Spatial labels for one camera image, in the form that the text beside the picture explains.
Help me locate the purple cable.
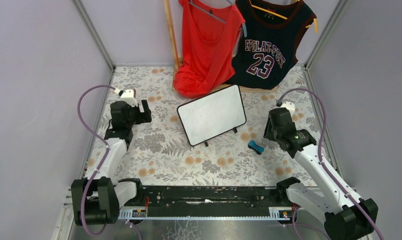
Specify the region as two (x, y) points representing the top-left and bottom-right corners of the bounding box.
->
(276, 87), (387, 240)
(77, 84), (143, 240)

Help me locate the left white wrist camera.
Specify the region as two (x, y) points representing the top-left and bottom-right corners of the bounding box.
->
(114, 88), (138, 107)

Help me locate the blue black whiteboard eraser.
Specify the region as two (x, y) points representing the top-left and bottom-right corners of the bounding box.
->
(248, 140), (264, 155)

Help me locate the navy basketball jersey 23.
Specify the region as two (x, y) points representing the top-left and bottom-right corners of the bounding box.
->
(226, 0), (317, 90)

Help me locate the yellow clothes hanger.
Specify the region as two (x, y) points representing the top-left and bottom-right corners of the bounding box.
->
(249, 0), (319, 33)

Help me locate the floral table cloth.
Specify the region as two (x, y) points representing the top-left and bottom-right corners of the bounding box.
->
(83, 65), (336, 188)

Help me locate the grey clothes hanger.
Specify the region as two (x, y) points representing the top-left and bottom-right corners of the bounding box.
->
(189, 0), (247, 37)

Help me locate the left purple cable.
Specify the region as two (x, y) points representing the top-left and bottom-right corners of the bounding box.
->
(77, 84), (143, 240)

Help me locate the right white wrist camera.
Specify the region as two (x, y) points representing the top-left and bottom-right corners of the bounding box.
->
(276, 101), (296, 117)

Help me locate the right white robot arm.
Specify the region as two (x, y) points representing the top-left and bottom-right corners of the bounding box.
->
(264, 107), (379, 240)

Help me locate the wooden clothes rack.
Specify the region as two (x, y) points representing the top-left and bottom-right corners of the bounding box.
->
(163, 0), (279, 94)

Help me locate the white board black frame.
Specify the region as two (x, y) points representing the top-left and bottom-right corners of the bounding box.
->
(177, 85), (247, 147)

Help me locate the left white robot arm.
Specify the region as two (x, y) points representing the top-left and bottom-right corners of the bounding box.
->
(71, 99), (152, 226)

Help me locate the red tank top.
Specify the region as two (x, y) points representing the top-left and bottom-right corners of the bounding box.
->
(174, 0), (245, 98)

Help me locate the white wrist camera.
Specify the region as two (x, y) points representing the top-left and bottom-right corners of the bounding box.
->
(114, 88), (138, 107)
(276, 101), (296, 117)

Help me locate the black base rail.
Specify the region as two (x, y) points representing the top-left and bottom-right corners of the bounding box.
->
(119, 185), (293, 224)

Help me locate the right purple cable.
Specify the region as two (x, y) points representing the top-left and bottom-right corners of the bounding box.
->
(276, 87), (387, 240)

